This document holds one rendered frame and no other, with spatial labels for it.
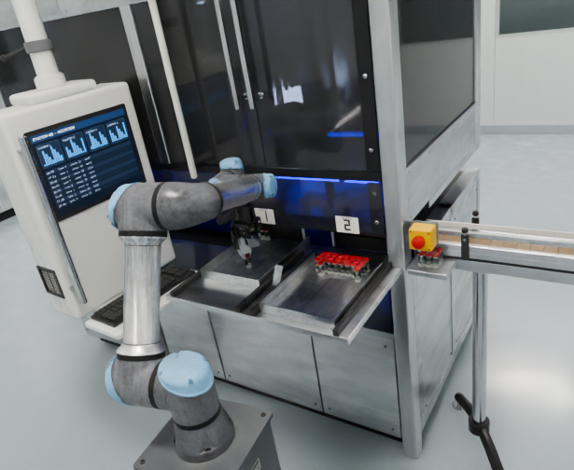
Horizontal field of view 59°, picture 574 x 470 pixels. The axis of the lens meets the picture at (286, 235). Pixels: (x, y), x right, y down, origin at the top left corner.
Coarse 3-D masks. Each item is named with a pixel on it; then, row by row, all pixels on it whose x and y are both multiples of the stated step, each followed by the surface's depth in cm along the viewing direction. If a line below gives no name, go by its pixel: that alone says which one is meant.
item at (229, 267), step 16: (272, 240) 202; (304, 240) 190; (224, 256) 192; (240, 256) 192; (256, 256) 190; (272, 256) 188; (288, 256) 182; (208, 272) 179; (224, 272) 183; (240, 272) 181; (256, 272) 179; (272, 272) 174
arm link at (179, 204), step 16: (240, 176) 155; (256, 176) 150; (272, 176) 152; (160, 192) 117; (176, 192) 116; (192, 192) 118; (208, 192) 121; (224, 192) 128; (240, 192) 136; (256, 192) 146; (272, 192) 152; (160, 208) 116; (176, 208) 116; (192, 208) 117; (208, 208) 120; (224, 208) 130; (176, 224) 118; (192, 224) 120
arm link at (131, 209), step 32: (128, 192) 120; (128, 224) 119; (160, 224) 118; (128, 256) 121; (160, 256) 124; (128, 288) 120; (160, 288) 124; (128, 320) 120; (128, 352) 119; (160, 352) 121; (128, 384) 118
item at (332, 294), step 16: (304, 272) 174; (368, 272) 167; (288, 288) 166; (304, 288) 164; (320, 288) 163; (336, 288) 162; (352, 288) 160; (272, 304) 159; (288, 304) 157; (304, 304) 156; (320, 304) 155; (336, 304) 153; (352, 304) 150; (304, 320) 147; (320, 320) 144; (336, 320) 142
